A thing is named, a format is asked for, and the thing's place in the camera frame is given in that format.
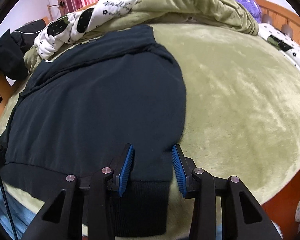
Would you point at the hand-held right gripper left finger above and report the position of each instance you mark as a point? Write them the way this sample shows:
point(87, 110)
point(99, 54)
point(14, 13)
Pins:
point(126, 172)

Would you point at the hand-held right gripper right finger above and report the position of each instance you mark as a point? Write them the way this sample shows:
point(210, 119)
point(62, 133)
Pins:
point(178, 172)

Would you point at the black sweatshirt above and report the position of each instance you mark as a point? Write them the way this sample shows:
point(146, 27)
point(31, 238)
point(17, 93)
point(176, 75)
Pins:
point(102, 100)

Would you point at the person's light blue clothing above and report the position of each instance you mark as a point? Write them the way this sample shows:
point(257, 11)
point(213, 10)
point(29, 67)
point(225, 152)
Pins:
point(22, 215)

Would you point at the white floral printed quilt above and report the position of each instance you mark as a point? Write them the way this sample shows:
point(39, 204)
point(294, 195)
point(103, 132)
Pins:
point(110, 10)

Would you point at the black jacket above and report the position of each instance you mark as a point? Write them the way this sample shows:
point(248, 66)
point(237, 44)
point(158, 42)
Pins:
point(12, 52)

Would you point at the white floral printed pillow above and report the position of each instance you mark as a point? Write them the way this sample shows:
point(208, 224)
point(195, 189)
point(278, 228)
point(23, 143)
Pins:
point(297, 55)

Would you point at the green fleece duvet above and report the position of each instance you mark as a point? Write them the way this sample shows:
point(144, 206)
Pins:
point(190, 5)

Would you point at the wooden coat rack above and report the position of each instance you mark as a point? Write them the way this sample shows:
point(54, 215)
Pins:
point(57, 6)

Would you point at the purple plush toy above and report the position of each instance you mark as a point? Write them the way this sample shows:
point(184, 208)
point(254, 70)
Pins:
point(247, 5)

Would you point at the wooden bed frame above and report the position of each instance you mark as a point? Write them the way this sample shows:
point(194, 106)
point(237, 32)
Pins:
point(272, 11)

